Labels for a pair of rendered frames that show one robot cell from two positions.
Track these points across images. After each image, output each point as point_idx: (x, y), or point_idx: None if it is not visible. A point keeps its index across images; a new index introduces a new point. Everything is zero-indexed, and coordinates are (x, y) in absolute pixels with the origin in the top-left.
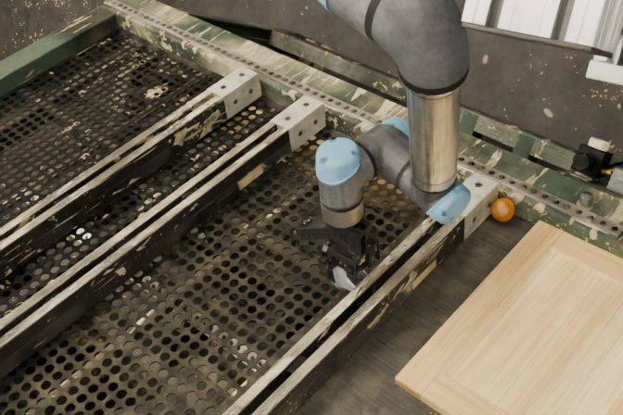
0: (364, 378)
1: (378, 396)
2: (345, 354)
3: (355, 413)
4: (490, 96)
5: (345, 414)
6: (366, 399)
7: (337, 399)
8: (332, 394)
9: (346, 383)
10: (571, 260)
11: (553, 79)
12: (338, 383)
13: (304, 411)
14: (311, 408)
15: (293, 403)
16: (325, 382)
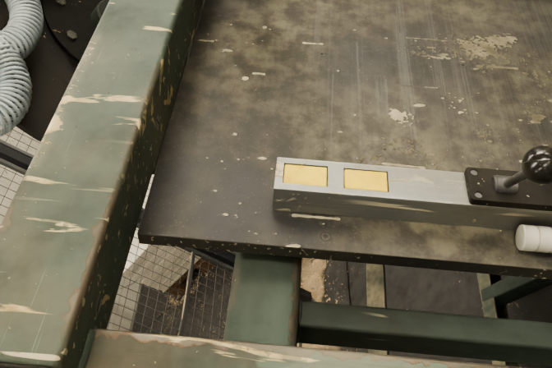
0: (549, 2)
1: (546, 16)
2: None
3: (515, 10)
4: None
5: (506, 5)
6: (534, 11)
7: None
8: None
9: None
10: None
11: None
12: None
13: None
14: None
15: None
16: None
